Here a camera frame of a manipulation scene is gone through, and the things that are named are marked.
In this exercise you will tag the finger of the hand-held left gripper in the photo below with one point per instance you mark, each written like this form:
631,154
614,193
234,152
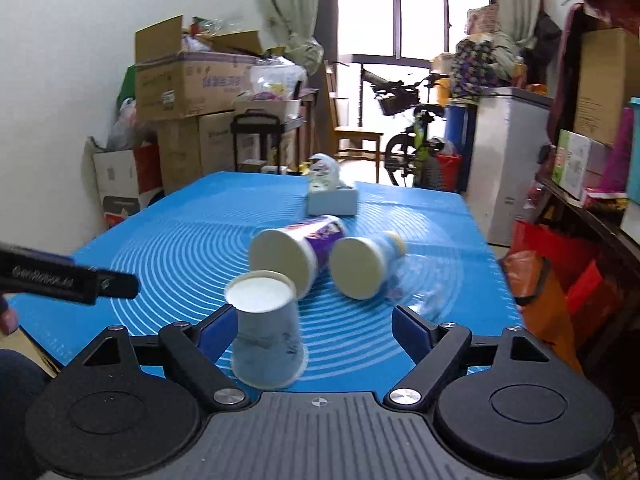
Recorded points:
117,285

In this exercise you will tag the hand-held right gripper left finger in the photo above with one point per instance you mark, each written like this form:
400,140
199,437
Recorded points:
220,332

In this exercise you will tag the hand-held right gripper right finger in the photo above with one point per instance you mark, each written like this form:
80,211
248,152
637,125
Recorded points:
411,332

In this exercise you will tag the clear plastic cup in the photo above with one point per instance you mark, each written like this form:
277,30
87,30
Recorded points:
430,290

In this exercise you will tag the blue white lying paper cup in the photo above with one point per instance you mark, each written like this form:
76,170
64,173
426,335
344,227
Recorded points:
356,267

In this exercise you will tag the purple print paper cup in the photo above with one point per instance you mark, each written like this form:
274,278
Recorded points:
280,257

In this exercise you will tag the person's left hand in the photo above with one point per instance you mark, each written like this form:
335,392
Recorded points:
7,320

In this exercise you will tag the blue ringed mat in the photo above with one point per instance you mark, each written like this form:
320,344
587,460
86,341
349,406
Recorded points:
175,240

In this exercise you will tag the white and red box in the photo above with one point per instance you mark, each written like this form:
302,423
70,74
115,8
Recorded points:
122,185

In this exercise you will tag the orange bag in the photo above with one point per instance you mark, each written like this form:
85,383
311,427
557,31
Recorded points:
545,310

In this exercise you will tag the person's leg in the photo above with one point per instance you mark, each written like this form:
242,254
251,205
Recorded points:
17,410

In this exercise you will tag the white tissue box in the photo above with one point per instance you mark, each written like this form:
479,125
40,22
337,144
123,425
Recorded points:
330,201

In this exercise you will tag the brown cardboard box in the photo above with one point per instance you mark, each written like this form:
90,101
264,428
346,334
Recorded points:
195,150

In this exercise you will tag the red bag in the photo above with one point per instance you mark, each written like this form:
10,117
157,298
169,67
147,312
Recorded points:
550,250

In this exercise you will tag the red bucket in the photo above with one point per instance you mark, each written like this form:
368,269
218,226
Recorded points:
449,172

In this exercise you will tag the white cabinet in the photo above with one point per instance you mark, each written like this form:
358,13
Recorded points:
505,160

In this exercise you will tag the blue barrel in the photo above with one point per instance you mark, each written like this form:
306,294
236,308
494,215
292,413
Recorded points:
460,140

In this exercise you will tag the green bicycle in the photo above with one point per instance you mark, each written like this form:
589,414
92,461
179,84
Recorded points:
415,130

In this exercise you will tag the black cart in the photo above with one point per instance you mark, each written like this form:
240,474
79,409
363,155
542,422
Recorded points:
255,132

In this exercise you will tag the wooden chair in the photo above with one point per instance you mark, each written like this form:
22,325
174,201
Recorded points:
355,135

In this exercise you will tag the open cardboard box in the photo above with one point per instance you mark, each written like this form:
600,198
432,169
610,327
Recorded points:
195,85

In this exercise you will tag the dark wooden shelf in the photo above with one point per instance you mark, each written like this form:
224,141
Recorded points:
607,245

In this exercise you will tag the white plastic basket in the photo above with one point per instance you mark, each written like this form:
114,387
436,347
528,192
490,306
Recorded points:
267,108

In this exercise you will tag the green and white box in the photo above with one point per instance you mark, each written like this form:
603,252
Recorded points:
575,160

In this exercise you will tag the clear plastic bag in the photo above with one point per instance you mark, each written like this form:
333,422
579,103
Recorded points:
277,80

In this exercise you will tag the floral cloth pile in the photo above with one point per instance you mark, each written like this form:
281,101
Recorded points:
475,60

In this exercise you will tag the teal box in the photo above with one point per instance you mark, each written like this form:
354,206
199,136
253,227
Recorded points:
634,145

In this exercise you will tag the tall cardboard box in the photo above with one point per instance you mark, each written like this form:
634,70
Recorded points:
607,85

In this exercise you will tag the pale green curtain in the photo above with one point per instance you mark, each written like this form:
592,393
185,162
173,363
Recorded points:
290,5
517,0

